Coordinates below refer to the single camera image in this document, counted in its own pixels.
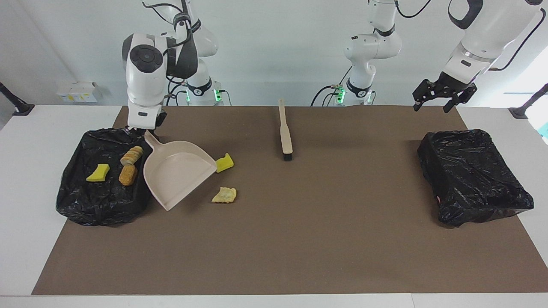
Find black camera stand leg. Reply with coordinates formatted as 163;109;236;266
0;81;35;116
509;83;548;119

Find white boxes with yellow labels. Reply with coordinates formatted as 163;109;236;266
57;81;102;103

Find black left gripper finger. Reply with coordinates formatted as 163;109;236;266
412;79;438;113
443;83;478;114

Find black right base cable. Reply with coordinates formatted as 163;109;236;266
166;83;189;106

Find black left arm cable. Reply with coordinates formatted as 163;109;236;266
394;0;548;72

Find yellow sponge piece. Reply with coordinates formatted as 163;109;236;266
215;153;235;174
86;163;110;183

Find beige plastic dustpan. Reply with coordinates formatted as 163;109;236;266
143;130;217;212

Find black base cable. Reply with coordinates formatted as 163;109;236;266
311;84;343;107
166;83;189;106

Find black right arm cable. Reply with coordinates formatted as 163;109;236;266
141;0;203;100

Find beige bread chunk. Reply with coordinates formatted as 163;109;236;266
211;187;237;204
120;145;144;166

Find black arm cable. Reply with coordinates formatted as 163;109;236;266
141;0;203;100
394;0;548;72

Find black left base cable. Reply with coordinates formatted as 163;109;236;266
311;84;343;107

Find brown textured cylinder piece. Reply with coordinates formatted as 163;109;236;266
118;164;138;187

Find black bag lined bin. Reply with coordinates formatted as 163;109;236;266
56;127;161;227
417;129;535;228

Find beige hand brush black bristles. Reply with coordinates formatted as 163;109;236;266
278;99;294;162

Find brown table mat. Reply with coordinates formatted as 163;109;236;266
31;106;548;296

